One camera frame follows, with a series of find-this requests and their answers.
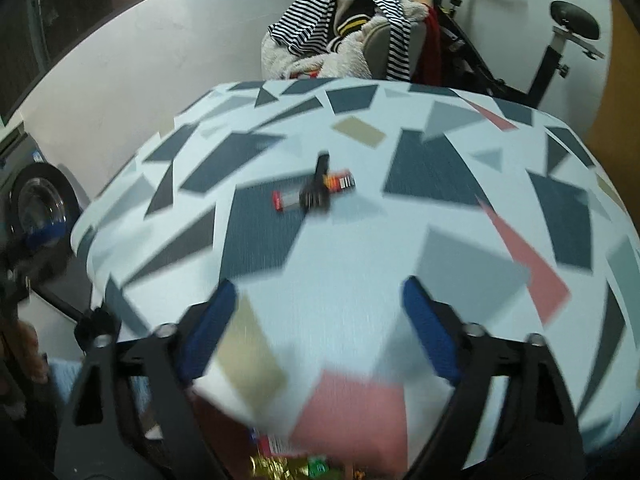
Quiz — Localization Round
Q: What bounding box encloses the geometric patterned tablecloth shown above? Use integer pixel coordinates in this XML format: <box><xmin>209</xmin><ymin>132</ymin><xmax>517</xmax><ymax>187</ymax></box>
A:
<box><xmin>72</xmin><ymin>79</ymin><xmax>639</xmax><ymax>472</ymax></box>

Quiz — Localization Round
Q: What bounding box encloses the red cigarette box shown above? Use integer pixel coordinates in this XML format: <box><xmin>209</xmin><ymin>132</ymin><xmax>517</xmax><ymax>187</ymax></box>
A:
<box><xmin>250</xmin><ymin>428</ymin><xmax>306</xmax><ymax>458</ymax></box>

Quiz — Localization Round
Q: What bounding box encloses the black plastic fork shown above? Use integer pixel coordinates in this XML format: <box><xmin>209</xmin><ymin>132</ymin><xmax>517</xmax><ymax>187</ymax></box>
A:
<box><xmin>298</xmin><ymin>152</ymin><xmax>330</xmax><ymax>214</ymax></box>

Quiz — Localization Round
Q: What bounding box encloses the person's left hand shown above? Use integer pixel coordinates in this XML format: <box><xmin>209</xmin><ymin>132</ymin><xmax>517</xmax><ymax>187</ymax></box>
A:
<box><xmin>0</xmin><ymin>320</ymin><xmax>51</xmax><ymax>418</ymax></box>

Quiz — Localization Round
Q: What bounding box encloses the black exercise bike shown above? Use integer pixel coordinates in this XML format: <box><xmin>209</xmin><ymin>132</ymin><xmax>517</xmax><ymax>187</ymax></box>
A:
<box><xmin>433</xmin><ymin>0</ymin><xmax>612</xmax><ymax>110</ymax></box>

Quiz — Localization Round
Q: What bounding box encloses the small red snack wrapper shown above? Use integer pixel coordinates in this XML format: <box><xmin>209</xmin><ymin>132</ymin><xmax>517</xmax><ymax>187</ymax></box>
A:
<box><xmin>323</xmin><ymin>170</ymin><xmax>356</xmax><ymax>194</ymax></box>

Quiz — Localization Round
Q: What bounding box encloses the washing machine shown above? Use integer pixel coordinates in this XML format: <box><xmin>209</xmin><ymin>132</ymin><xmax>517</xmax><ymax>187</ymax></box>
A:
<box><xmin>1</xmin><ymin>124</ymin><xmax>91</xmax><ymax>321</ymax></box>

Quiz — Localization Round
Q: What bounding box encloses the striped shirt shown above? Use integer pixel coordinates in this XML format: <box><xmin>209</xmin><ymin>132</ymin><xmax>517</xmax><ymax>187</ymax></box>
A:
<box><xmin>268</xmin><ymin>0</ymin><xmax>411</xmax><ymax>81</ymax></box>

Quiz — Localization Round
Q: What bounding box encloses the green round lid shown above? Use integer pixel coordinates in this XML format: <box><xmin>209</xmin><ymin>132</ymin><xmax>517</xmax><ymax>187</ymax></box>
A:
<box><xmin>307</xmin><ymin>455</ymin><xmax>331</xmax><ymax>479</ymax></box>

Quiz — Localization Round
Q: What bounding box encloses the cream fleece clothes pile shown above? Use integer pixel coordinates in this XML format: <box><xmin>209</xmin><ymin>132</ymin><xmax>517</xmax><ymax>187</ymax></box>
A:
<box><xmin>260</xmin><ymin>0</ymin><xmax>432</xmax><ymax>81</ymax></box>

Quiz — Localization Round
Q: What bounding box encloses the gold foil wrapper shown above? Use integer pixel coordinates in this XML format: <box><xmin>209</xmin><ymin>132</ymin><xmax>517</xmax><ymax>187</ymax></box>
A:
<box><xmin>250</xmin><ymin>455</ymin><xmax>309</xmax><ymax>480</ymax></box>

